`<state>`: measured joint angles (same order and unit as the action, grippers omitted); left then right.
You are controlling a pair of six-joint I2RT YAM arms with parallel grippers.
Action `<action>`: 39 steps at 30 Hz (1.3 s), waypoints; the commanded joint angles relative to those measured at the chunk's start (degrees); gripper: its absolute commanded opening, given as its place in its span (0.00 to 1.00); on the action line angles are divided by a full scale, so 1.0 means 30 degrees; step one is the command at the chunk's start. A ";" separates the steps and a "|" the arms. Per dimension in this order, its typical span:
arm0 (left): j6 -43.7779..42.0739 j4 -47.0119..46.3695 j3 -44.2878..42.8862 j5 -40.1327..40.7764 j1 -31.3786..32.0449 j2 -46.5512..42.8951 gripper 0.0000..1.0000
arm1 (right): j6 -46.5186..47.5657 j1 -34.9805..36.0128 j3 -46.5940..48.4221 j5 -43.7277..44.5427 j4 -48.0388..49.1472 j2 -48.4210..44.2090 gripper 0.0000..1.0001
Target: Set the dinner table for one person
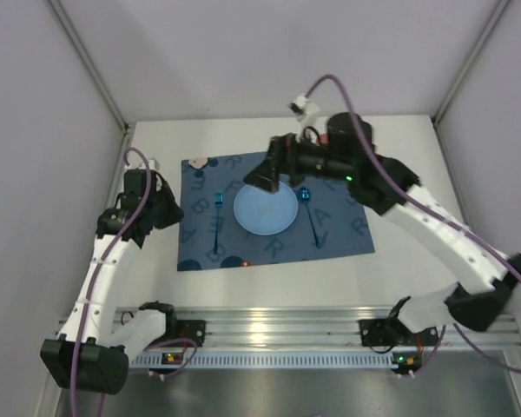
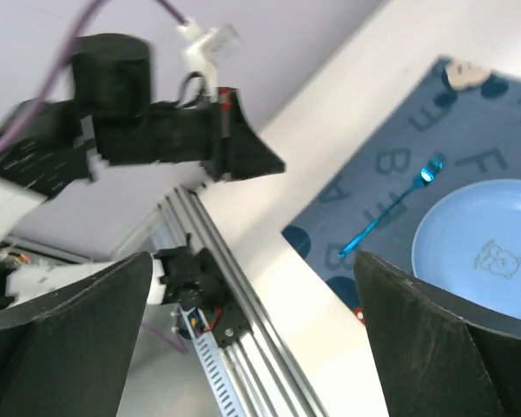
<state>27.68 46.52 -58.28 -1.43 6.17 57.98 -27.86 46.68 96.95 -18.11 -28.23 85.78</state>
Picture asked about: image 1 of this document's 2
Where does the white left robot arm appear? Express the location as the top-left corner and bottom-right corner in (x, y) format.
(40, 152), (201, 398)

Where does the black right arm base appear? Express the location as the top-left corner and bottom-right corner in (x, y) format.
(359, 318), (439, 354)

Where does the light blue plate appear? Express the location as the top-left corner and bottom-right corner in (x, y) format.
(234, 182), (299, 236)

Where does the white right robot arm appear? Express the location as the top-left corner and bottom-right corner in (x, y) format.
(245, 112), (521, 335)

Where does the left aluminium frame post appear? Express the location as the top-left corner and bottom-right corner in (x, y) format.
(47, 0), (131, 131)

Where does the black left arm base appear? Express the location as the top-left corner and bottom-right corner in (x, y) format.
(160, 320), (207, 348)

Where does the blue metallic fork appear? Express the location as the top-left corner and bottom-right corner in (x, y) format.
(213, 190), (224, 255)

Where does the blue letter-print placemat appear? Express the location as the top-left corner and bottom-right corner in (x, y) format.
(177, 152), (375, 271)

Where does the aluminium frame post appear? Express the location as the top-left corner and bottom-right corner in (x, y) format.
(432, 0), (516, 125)
(47, 0), (131, 131)

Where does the blue metallic spoon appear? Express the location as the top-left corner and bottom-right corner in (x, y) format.
(297, 187), (321, 249)

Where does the perforated white cable duct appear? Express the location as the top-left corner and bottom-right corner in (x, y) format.
(129, 349), (420, 370)

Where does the right aluminium frame post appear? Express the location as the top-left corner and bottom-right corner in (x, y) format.
(432, 0), (516, 125)

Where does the aluminium mounting rail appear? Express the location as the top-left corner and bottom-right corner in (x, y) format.
(175, 306), (521, 350)

